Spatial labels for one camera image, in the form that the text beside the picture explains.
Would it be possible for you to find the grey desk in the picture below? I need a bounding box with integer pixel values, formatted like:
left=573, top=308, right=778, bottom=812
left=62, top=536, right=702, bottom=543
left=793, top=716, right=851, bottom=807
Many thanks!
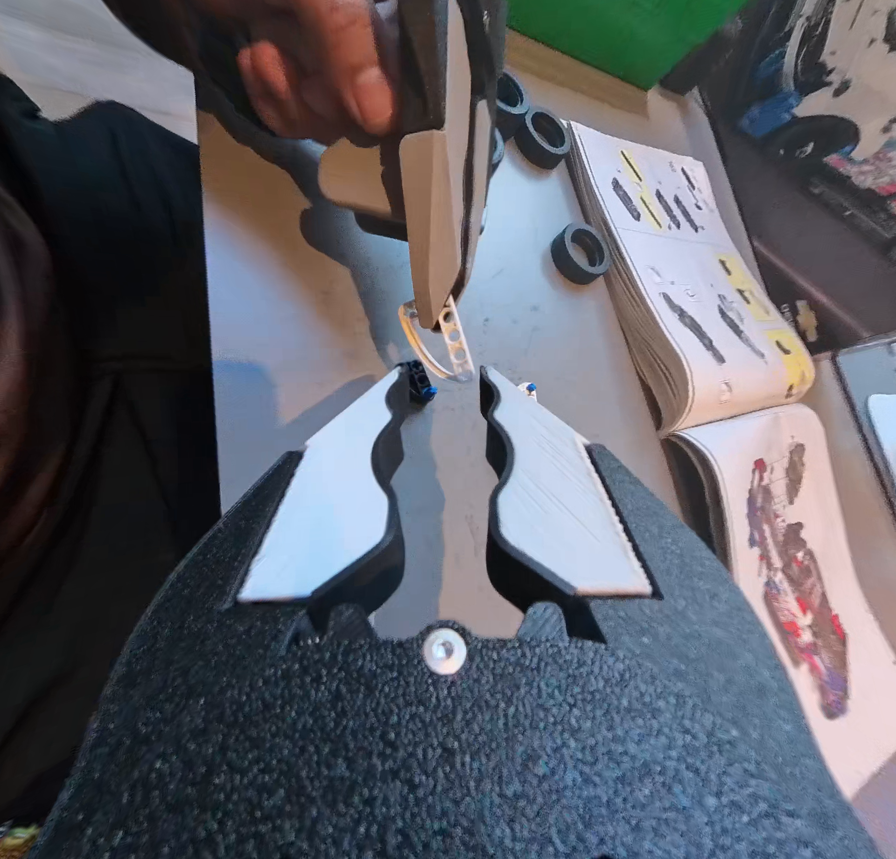
left=196, top=29, right=896, bottom=818

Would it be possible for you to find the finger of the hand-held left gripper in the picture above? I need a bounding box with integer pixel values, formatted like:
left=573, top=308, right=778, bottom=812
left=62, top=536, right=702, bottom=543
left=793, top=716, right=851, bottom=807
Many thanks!
left=398, top=129, right=466, bottom=314
left=444, top=1, right=496, bottom=297

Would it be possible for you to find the plain white curved brick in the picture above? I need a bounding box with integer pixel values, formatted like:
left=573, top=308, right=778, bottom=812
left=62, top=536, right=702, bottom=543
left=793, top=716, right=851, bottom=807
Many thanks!
left=398, top=295, right=475, bottom=384

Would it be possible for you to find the toy car set box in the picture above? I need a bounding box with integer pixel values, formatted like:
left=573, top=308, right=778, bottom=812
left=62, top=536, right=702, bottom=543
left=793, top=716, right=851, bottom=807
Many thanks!
left=696, top=0, right=896, bottom=345

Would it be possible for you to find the green plastic bin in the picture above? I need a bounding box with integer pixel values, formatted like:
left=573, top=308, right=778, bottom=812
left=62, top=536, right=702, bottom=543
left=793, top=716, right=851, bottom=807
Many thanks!
left=503, top=0, right=774, bottom=91

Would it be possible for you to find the person's clothed body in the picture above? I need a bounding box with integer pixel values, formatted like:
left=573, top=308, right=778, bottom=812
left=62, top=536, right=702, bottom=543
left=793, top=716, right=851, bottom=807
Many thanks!
left=0, top=75, right=221, bottom=825

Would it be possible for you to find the person's left forearm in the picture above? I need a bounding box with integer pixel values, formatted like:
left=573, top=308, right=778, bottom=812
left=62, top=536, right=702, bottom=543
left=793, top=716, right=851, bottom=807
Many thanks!
left=73, top=0, right=242, bottom=104

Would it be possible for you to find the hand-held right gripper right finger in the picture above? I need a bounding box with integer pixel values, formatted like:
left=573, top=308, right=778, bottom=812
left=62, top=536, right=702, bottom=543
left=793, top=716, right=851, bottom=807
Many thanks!
left=480, top=366, right=655, bottom=601

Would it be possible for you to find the open instruction booklet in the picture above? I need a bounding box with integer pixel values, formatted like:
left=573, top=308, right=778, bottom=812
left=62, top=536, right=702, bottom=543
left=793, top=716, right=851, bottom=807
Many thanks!
left=566, top=120, right=896, bottom=800

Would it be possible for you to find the instruction sheet on stand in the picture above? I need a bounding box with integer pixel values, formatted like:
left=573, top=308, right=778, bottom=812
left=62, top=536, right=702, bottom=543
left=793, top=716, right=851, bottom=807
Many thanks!
left=832, top=337, right=896, bottom=517

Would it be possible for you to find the small black curved brick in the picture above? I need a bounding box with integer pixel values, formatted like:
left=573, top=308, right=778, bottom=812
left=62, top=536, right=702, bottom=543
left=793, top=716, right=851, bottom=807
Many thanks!
left=398, top=359, right=440, bottom=405

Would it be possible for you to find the person's left hand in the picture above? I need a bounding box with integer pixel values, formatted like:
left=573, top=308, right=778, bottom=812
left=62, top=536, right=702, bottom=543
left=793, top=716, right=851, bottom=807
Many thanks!
left=175, top=0, right=400, bottom=140

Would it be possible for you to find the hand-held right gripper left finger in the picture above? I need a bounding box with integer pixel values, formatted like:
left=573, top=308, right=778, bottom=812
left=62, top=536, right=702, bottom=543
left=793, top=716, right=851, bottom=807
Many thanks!
left=237, top=367, right=408, bottom=616

